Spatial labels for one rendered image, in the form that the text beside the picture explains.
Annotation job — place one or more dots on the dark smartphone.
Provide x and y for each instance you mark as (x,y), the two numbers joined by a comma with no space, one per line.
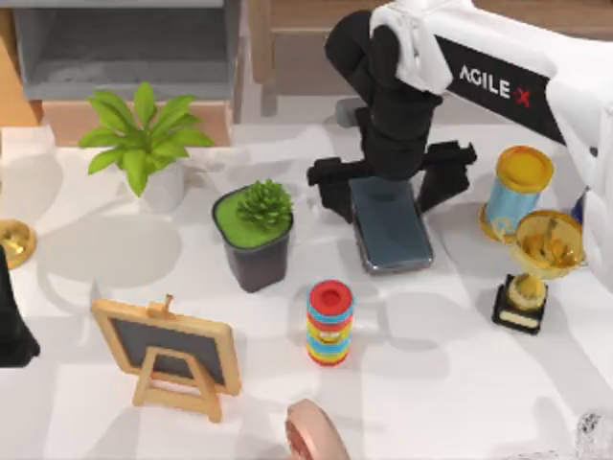
(392,230)

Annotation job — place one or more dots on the blue can with yellow lid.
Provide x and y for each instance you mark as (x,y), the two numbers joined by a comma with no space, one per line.
(515,191)

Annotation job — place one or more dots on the green plant in black pot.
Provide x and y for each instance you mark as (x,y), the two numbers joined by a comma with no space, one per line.
(256,239)

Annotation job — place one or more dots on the gold trophy on black base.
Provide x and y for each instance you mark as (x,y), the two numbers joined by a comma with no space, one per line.
(546,249)

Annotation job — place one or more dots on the stack of coloured rings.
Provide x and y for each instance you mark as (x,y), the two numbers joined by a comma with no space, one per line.
(330,326)

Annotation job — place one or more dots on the small blue object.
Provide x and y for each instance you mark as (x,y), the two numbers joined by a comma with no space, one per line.
(578,208)

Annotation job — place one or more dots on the leafy plant in white pot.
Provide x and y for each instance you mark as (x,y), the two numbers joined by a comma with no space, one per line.
(143,134)

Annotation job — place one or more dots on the wooden framed blackboard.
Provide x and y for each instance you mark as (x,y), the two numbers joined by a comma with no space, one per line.
(167,345)

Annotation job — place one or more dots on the pink round roll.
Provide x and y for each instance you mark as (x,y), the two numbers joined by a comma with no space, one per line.
(316,431)

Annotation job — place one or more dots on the grey cabinet with dark inside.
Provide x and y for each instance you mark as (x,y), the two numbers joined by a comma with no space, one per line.
(124,48)

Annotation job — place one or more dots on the clear glass object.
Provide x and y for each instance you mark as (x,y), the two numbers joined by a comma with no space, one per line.
(596,436)

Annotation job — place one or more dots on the gold trophy cup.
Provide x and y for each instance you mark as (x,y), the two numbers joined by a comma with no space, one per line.
(16,239)

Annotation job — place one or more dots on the wooden side cupboard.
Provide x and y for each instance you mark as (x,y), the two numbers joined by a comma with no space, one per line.
(14,86)

